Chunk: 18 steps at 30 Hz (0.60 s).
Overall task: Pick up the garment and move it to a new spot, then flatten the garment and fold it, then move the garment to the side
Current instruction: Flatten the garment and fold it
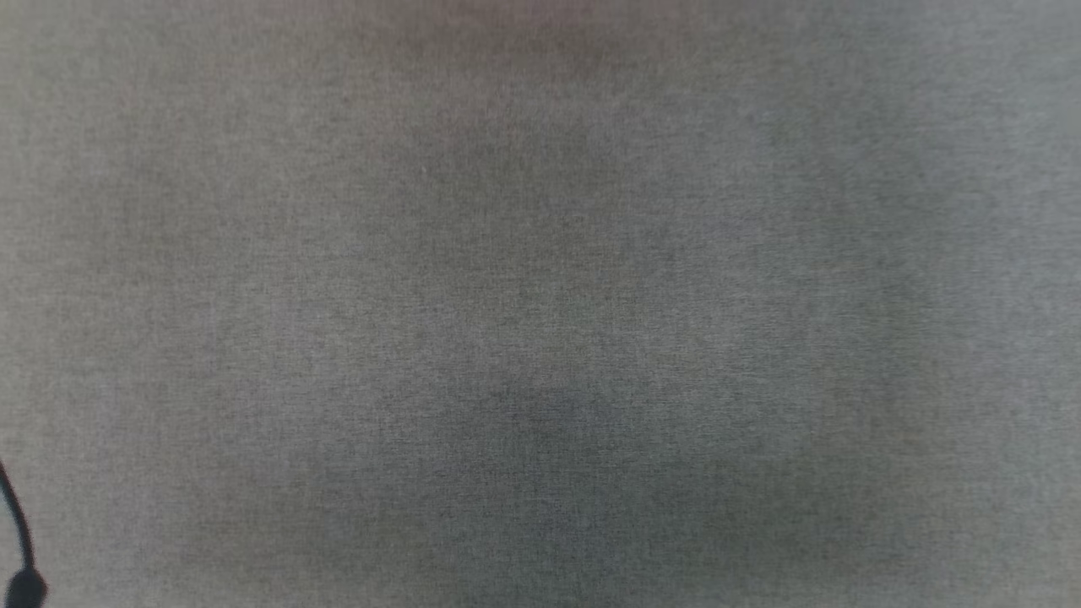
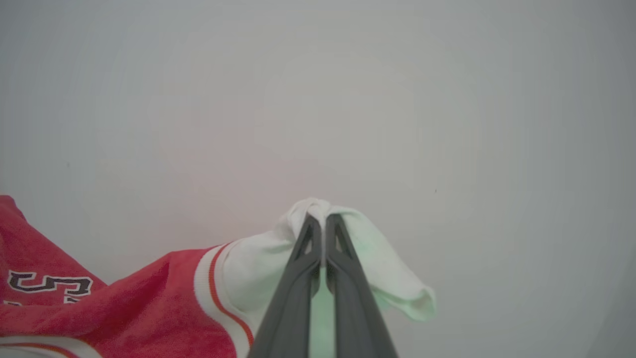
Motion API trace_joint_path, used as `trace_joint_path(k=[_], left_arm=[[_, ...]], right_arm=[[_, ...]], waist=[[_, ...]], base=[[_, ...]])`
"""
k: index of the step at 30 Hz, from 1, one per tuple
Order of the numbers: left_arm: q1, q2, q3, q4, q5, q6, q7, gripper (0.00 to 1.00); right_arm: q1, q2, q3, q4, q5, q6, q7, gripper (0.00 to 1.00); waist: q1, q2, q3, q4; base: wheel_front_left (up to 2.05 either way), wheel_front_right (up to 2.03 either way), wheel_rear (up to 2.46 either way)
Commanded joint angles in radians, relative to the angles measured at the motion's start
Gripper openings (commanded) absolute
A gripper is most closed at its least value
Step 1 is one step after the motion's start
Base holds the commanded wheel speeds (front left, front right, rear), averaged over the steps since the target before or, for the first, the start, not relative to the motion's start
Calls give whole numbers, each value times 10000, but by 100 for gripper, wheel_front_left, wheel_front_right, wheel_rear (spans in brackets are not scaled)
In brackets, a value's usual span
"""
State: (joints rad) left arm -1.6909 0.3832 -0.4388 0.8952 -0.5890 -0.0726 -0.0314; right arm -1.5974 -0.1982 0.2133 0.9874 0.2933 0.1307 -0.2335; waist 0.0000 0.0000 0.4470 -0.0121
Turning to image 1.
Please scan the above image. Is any grey fabric sofa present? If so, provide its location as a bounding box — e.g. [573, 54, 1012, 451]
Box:
[0, 0, 1081, 608]

